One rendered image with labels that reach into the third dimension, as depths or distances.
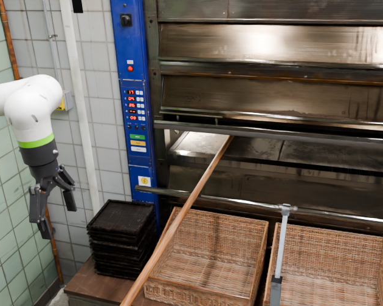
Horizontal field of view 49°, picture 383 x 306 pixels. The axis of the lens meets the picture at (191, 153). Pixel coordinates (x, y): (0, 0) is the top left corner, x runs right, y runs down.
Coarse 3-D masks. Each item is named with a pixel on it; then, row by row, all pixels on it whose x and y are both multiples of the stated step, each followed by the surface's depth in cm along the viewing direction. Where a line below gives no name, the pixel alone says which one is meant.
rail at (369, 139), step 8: (160, 120) 210; (168, 120) 210; (216, 128) 202; (224, 128) 201; (232, 128) 200; (240, 128) 199; (248, 128) 198; (256, 128) 197; (304, 136) 191; (312, 136) 190; (320, 136) 188; (328, 136) 187; (336, 136) 186; (344, 136) 185; (352, 136) 185
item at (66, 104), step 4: (64, 92) 233; (68, 92) 234; (64, 96) 231; (68, 96) 235; (64, 100) 232; (68, 100) 235; (60, 104) 234; (64, 104) 233; (68, 104) 236; (72, 104) 240; (60, 108) 235; (64, 108) 234; (68, 108) 236
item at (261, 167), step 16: (176, 160) 235; (192, 160) 231; (208, 160) 228; (224, 160) 225; (240, 160) 224; (256, 160) 223; (272, 160) 222; (320, 176) 212; (336, 176) 210; (352, 176) 207; (368, 176) 204
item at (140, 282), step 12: (228, 144) 238; (216, 156) 223; (204, 180) 201; (192, 192) 191; (192, 204) 185; (180, 216) 174; (168, 240) 161; (156, 252) 154; (144, 276) 143; (132, 288) 138; (132, 300) 134
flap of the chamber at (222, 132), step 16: (160, 128) 212; (176, 128) 209; (192, 128) 206; (208, 128) 204; (272, 128) 206; (288, 128) 207; (304, 128) 207; (336, 144) 187; (352, 144) 185; (368, 144) 183
